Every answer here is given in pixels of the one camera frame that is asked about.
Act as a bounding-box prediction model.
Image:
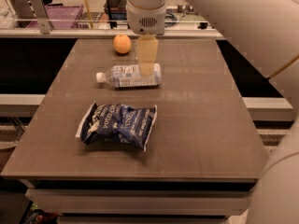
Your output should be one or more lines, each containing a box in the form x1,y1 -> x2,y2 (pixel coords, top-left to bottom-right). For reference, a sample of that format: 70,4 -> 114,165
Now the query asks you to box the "blue label plastic water bottle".
96,63 -> 162,89

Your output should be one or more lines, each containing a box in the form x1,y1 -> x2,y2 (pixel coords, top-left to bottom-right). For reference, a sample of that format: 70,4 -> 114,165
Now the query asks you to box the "glass railing with metal posts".
0,0 -> 223,39

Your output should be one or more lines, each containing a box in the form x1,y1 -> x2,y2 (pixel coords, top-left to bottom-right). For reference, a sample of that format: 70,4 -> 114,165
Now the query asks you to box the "yellow pole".
84,0 -> 93,29

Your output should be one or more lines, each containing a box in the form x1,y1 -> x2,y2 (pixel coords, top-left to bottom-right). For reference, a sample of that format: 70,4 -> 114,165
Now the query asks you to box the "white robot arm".
127,0 -> 299,224

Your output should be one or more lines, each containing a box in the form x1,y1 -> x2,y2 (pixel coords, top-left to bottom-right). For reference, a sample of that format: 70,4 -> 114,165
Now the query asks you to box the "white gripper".
126,1 -> 166,76

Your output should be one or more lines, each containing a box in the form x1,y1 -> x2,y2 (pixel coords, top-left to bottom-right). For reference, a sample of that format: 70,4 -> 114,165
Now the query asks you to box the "blue potato chip bag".
76,102 -> 157,151

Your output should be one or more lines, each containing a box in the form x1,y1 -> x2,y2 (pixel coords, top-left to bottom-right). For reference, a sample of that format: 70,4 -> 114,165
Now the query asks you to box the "orange fruit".
113,35 -> 132,54

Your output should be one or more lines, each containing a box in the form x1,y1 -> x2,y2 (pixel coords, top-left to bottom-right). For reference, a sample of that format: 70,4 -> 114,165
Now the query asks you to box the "grey table base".
25,187 -> 250,219

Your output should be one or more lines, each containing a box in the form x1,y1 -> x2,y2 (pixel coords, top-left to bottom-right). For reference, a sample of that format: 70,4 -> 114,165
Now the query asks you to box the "purple plastic crate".
26,5 -> 85,30

